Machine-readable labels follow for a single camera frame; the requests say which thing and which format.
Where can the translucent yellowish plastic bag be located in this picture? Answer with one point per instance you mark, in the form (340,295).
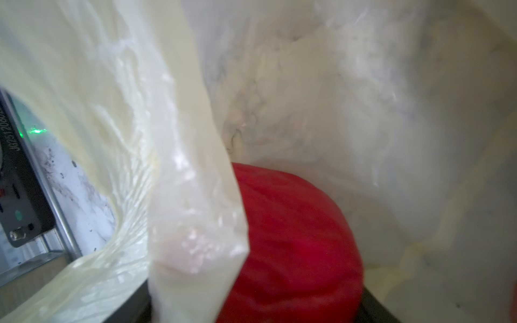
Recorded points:
(402,112)

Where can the red apple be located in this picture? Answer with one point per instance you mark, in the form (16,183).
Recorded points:
(303,264)

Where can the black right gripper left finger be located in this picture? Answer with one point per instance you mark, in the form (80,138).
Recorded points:
(136,309)

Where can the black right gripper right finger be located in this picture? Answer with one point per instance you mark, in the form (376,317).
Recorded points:
(372,311)

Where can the aluminium front rail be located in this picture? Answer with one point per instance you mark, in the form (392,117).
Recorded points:
(35,243)

